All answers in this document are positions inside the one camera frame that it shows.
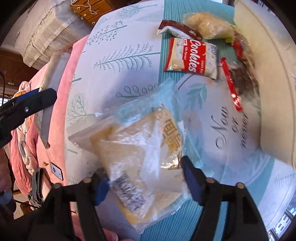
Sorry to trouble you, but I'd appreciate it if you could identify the clear pastry snack bag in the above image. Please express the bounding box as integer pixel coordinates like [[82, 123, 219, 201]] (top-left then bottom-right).
[[69, 79, 190, 232]]

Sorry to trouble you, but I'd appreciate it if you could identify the wooden drawer desk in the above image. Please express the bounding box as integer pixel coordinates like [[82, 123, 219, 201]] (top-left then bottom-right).
[[70, 0, 113, 25]]

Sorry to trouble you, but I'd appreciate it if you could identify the Lipo cookies packet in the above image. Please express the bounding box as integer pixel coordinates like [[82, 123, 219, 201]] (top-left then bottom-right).
[[164, 38, 218, 80]]

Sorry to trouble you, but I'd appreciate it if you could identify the clear red-trimmed snack bag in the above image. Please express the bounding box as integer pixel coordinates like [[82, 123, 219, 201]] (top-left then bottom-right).
[[220, 30, 259, 111]]

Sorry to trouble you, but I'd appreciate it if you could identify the clear bag of puffed snacks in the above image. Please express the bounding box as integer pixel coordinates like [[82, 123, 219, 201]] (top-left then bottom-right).
[[182, 12, 234, 43]]

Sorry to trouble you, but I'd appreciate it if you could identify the leaf-patterned tablecloth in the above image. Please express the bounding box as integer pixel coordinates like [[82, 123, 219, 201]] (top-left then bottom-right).
[[65, 1, 295, 240]]

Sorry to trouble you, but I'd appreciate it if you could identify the pink sofa chair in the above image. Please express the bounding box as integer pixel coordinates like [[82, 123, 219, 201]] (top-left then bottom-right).
[[9, 34, 118, 241]]

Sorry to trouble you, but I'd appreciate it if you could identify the cream plastic storage bin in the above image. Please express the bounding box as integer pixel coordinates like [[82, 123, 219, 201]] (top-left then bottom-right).
[[234, 1, 295, 167]]

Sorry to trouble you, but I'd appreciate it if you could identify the dark red snowflake snack packet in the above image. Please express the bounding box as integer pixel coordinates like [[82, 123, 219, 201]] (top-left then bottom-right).
[[157, 20, 202, 40]]

